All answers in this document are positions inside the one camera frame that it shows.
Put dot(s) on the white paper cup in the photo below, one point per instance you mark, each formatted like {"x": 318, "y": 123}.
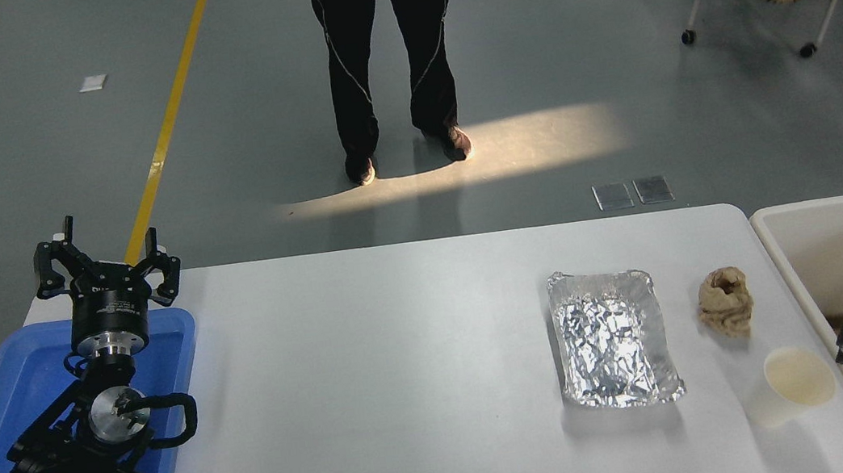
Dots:
{"x": 798, "y": 376}

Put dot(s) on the crumpled foil tray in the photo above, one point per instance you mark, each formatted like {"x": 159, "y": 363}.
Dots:
{"x": 614, "y": 337}

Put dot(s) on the person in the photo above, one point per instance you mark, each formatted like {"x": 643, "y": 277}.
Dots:
{"x": 346, "y": 35}

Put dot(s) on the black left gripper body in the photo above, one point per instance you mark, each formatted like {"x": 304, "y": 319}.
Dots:
{"x": 109, "y": 306}

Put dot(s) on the metal floor plate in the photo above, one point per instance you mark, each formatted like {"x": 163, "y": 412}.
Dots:
{"x": 613, "y": 196}
{"x": 653, "y": 189}

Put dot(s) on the crumpled tan paper ball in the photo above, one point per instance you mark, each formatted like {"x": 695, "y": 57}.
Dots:
{"x": 726, "y": 304}

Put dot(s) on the white wheeled chair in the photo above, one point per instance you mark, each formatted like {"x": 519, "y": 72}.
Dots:
{"x": 821, "y": 25}

